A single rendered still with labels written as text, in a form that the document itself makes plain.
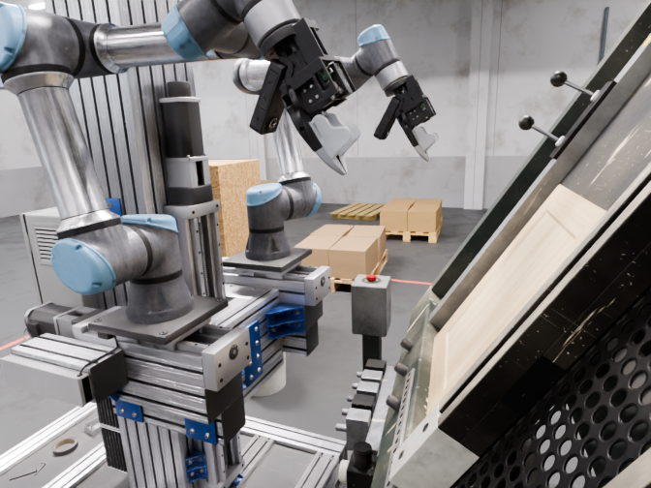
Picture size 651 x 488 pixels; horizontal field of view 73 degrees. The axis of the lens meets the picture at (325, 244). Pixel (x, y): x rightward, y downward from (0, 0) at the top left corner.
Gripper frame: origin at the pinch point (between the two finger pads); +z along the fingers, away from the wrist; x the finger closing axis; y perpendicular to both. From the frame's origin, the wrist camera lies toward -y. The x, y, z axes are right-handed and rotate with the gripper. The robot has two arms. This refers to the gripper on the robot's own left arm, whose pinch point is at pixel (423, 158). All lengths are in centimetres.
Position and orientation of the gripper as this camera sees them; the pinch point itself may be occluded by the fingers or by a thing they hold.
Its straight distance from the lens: 120.9
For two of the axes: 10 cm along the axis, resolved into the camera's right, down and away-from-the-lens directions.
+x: 4.2, -2.5, 8.7
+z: 4.6, 8.9, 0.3
